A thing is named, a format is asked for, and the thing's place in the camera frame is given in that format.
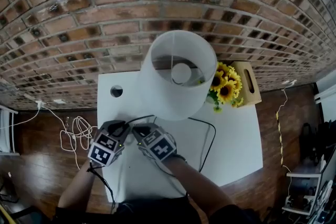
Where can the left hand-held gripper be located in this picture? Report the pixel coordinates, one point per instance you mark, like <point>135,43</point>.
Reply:
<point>105,150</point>

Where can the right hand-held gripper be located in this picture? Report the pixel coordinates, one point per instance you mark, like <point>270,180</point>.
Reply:
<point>160,147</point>

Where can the white table lamp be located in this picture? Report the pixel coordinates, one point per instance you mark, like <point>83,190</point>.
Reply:
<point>170,102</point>

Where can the person's left forearm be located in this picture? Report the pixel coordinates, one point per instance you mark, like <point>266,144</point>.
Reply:
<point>76,186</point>

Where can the person's right forearm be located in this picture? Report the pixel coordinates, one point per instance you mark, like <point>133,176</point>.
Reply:
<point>199,186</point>

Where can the person's black clothing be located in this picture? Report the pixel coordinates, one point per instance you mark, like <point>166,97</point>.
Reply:
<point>157,212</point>

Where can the white square table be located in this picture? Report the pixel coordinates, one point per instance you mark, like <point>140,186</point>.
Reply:
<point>231,144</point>

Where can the yellow artificial sunflower bouquet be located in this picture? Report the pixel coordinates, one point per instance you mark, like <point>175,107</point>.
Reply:
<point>225,89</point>

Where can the white metal shelf rack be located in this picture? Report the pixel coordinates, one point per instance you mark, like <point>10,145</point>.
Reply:
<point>4,128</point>

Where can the wooden tissue box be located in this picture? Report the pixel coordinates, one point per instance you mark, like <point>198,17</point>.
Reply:
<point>249,86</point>

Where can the yellow black striped tape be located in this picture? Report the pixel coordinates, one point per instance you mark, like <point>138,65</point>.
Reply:
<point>279,136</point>

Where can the black office chair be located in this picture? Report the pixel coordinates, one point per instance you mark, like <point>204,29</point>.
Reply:
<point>315,139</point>

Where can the white wall plate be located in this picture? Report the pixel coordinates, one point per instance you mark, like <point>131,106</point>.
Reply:
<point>59,101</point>

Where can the white wall plug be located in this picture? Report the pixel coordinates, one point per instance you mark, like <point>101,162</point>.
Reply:
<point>40,103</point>

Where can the white wall charger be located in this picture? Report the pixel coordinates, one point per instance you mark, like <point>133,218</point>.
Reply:
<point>291,84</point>

